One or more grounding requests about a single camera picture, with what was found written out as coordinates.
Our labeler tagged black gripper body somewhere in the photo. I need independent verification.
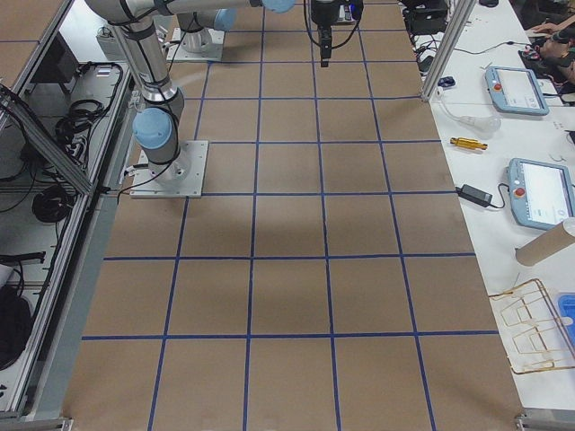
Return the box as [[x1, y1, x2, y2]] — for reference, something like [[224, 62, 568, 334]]
[[311, 0, 364, 30]]

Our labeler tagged brass cylindrical fitting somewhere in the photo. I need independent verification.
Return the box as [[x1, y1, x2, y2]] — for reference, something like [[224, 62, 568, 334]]
[[450, 137, 488, 151]]

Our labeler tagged white light bulb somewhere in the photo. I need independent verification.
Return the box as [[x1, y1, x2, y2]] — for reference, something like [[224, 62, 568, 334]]
[[435, 87, 501, 136]]

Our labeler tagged far teach pendant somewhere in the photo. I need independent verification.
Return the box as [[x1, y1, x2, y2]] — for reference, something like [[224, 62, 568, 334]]
[[484, 66, 549, 116]]

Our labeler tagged teach pendant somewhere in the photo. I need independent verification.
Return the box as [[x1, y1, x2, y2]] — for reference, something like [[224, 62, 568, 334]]
[[507, 158, 574, 230], [484, 66, 549, 116]]

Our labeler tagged black power adapter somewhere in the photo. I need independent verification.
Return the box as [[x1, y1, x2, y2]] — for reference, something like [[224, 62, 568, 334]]
[[456, 184, 492, 207]]

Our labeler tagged near teach pendant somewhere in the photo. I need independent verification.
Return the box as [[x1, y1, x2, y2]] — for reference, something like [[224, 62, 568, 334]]
[[507, 158, 574, 230]]

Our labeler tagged cardboard tube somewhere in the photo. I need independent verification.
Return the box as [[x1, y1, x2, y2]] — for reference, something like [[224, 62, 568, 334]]
[[515, 217, 574, 267]]

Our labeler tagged blue plastic box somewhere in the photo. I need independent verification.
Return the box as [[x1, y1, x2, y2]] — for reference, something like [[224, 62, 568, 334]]
[[558, 294, 575, 346]]

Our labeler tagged aluminium frame post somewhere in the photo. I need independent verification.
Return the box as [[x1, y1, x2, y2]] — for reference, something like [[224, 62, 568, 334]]
[[420, 0, 476, 101]]

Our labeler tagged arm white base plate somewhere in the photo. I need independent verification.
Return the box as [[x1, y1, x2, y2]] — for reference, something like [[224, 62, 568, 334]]
[[164, 27, 226, 63], [128, 140, 208, 198]]

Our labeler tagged gold wire rack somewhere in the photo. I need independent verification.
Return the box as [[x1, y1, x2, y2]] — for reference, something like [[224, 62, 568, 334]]
[[489, 278, 574, 375]]

